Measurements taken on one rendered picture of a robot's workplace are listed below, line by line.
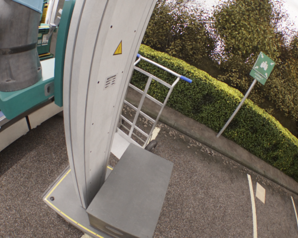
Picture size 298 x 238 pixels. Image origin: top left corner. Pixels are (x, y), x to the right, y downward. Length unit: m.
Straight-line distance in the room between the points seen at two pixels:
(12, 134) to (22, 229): 0.99
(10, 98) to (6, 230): 1.58
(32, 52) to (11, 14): 0.12
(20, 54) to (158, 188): 0.84
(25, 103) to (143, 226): 0.68
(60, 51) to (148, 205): 0.75
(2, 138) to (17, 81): 1.38
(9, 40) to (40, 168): 1.63
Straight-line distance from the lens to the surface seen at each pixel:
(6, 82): 0.38
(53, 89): 0.43
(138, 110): 1.75
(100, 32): 0.35
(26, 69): 0.37
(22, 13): 0.36
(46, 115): 1.91
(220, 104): 3.30
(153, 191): 0.82
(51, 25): 0.93
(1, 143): 1.75
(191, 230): 1.88
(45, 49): 1.44
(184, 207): 1.91
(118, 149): 2.01
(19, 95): 0.37
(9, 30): 0.36
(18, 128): 1.76
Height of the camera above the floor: 1.54
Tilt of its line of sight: 34 degrees down
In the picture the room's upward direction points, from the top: 23 degrees clockwise
